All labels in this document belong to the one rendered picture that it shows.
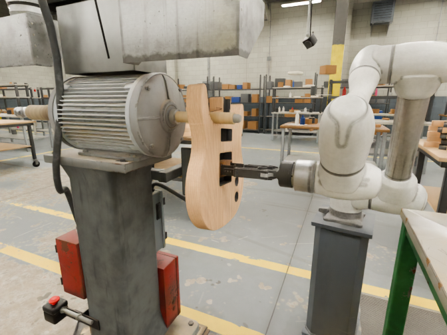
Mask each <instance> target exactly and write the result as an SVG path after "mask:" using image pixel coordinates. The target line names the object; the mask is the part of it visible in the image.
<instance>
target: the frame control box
mask: <svg viewBox="0 0 447 335"><path fill-rule="evenodd" d="M191 149H192V145H191V144H190V145H187V146H183V147H181V159H182V193H183V195H186V174H187V170H188V165H189V162H190V156H191ZM154 186H158V187H161V188H163V189H165V190H167V191H169V192H170V193H172V194H174V195H175V196H176V197H179V198H180V199H182V200H183V201H186V198H185V197H184V196H183V195H181V194H179V193H178V192H176V191H174V190H173V189H171V188H169V187H168V186H166V185H164V184H162V183H159V182H154V183H153V184H152V193H154V191H155V189H154Z"/></svg>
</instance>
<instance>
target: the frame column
mask: <svg viewBox="0 0 447 335"><path fill-rule="evenodd" d="M61 166H62V168H63V169H64V171H65V172H66V174H67V175H68V177H69V179H70V184H71V193H72V198H73V207H74V215H75V220H76V229H77V234H78V242H79V247H80V256H81V261H82V269H83V275H84V283H85V289H86V297H87V302H88V311H89V316H90V317H92V318H95V319H97V320H99V324H100V330H96V329H94V328H92V327H91V329H92V330H91V335H165V333H166V332H167V331H168V329H169V327H168V328H167V327H166V324H165V322H164V319H163V318H162V313H161V311H160V295H159V286H158V267H157V256H156V238H155V227H154V208H153V199H152V179H151V169H152V166H153V164H152V165H150V166H146V167H143V168H140V169H137V170H134V171H131V172H128V173H117V172H112V171H103V170H97V169H88V168H83V167H74V166H65V165H61Z"/></svg>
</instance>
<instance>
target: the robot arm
mask: <svg viewBox="0 0 447 335"><path fill-rule="evenodd" d="M394 48H395V49H394ZM393 57H394V58H393ZM392 61H393V63H392ZM391 70H392V72H391ZM390 75H391V76H390ZM445 82H447V43H446V42H442V41H419V42H410V43H402V44H399V45H385V46H380V45H369V46H367V47H365V48H364V49H362V50H361V51H360V52H359V53H358V54H357V56H356V57H355V59H354V60H353V63H352V65H351V68H350V71H349V93H348V94H347V95H344V96H340V97H338V98H335V99H334V100H332V101H331V102H330V103H329V104H328V106H327V107H326V109H325V110H324V112H323V115H322V116H321V121H320V124H319V155H320V161H315V160H297V161H296V163H295V162H290V161H282V162H281V163H280V165H279V168H278V167H277V166H261V165H253V164H248V165H247V164H245V165H244V164H238V163H230V166H228V165H221V175H230V176H234V177H244V178H251V179H263V180H265V181H266V180H272V179H278V184H279V186H280V187H288V188H293V189H294V190H295V191H301V192H302V191H303V192H307V193H316V194H319V195H322V196H325V197H329V198H330V206H328V207H319V212H321V213H324V214H326V216H324V217H323V220H324V221H331V222H335V223H340V224H344V225H350V226H353V227H357V228H363V224H362V222H363V217H365V213H363V212H362V210H363V209H372V210H375V211H380V212H383V213H390V214H396V215H400V212H401V209H402V208H405V209H415V210H421V211H423V210H424V208H425V206H426V202H427V199H428V194H427V192H426V190H425V188H424V187H423V186H422V185H420V184H418V180H417V178H416V176H415V175H414V174H413V173H412V170H413V167H414V161H415V158H416V153H417V149H418V145H419V141H420V136H421V133H422V129H423V126H424V121H425V117H426V113H427V109H428V104H429V101H430V97H431V96H432V95H433V94H434V93H435V92H436V91H437V90H438V88H439V87H440V85H441V84H442V83H445ZM378 84H394V91H395V93H396V95H397V100H396V108H395V112H394V120H393V124H392V132H391V136H390V144H389V148H388V155H387V160H386V167H385V170H383V171H381V169H379V168H378V167H376V166H374V165H372V164H370V163H368V162H366V159H367V158H368V155H369V152H370V148H371V144H372V142H373V138H374V131H375V121H374V114H373V110H372V108H371V106H370V105H369V100H370V98H371V96H372V94H373V92H374V90H375V88H376V86H377V85H378Z"/></svg>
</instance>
